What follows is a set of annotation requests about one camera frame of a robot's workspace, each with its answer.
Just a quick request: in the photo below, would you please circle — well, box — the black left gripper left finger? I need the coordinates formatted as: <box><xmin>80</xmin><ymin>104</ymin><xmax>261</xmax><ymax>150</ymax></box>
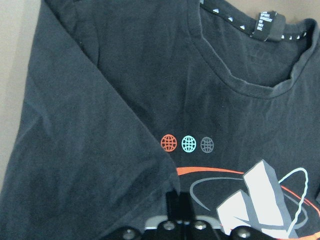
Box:
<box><xmin>165</xmin><ymin>190</ymin><xmax>181</xmax><ymax>222</ymax></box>

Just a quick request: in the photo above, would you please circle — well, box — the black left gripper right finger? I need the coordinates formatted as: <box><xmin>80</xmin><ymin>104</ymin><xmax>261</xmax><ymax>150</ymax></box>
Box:
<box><xmin>178</xmin><ymin>192</ymin><xmax>196</xmax><ymax>222</ymax></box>

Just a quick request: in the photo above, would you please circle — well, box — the black printed t-shirt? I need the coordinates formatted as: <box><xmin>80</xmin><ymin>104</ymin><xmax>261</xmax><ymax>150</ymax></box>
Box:
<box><xmin>0</xmin><ymin>0</ymin><xmax>320</xmax><ymax>240</ymax></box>

